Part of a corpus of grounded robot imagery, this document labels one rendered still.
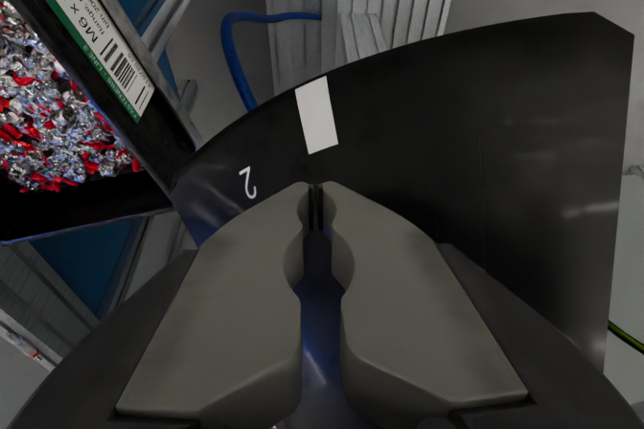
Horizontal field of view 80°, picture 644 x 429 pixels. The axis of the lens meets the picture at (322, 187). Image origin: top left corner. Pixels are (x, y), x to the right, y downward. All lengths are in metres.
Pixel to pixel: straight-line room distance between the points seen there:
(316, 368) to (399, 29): 0.99
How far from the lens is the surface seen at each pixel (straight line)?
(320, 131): 0.18
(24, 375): 1.30
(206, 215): 0.23
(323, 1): 1.06
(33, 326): 0.63
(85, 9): 0.29
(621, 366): 1.32
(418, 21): 1.11
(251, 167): 0.20
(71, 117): 0.31
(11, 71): 0.33
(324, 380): 0.20
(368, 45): 0.92
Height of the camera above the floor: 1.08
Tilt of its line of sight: 44 degrees down
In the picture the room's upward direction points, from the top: 178 degrees clockwise
